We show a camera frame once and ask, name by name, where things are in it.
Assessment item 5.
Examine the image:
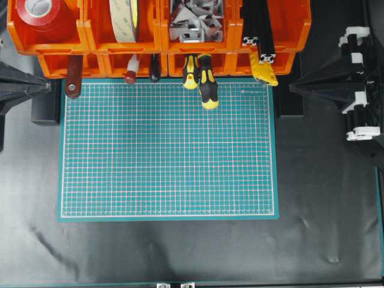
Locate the green grid cutting mat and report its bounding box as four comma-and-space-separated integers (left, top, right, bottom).
58, 78, 279, 221

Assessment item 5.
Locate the silver bracket at table edge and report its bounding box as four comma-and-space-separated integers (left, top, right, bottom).
156, 283, 170, 288

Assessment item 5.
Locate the long yellow black screwdriver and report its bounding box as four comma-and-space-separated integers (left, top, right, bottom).
198, 53, 219, 110

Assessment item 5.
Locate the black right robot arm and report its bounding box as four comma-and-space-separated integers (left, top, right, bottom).
289, 26, 383, 170

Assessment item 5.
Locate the short yellow black screwdriver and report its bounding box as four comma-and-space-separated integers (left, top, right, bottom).
182, 54, 199, 89

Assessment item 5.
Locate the pile of metal corner brackets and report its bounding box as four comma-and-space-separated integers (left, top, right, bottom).
169, 0, 224, 43

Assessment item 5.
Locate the red tape roll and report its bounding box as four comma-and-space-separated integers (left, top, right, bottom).
16, 0, 76, 32

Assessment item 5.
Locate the beige double-sided tape roll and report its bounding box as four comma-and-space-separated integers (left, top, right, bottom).
109, 0, 139, 43

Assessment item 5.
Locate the black aluminium extrusion bar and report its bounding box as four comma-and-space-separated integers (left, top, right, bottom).
241, 0, 259, 46

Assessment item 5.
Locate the orange plastic container rack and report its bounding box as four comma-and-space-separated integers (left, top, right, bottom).
6, 0, 313, 79

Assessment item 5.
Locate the yellow utility knife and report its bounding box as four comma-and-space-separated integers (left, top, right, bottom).
249, 51, 278, 86

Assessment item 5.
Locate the black rack base block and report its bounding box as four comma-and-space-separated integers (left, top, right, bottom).
31, 80, 62, 126

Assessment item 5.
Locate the white red glue bottle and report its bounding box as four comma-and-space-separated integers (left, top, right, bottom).
124, 54, 140, 84

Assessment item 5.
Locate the dark maroon tool handle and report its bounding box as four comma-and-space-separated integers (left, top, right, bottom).
149, 54, 161, 83

